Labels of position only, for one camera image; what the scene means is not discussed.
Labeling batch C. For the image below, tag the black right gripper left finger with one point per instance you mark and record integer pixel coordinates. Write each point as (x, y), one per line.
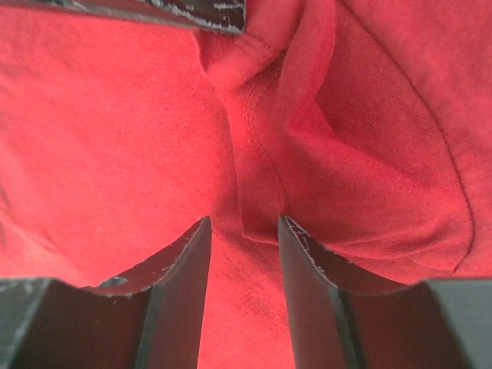
(149, 316)

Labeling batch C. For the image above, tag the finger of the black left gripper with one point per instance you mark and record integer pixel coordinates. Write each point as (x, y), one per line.
(228, 17)

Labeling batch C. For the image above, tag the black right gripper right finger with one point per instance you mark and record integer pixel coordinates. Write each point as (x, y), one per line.
(342, 316)

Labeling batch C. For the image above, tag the red t-shirt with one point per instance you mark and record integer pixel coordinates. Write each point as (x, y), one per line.
(368, 122)

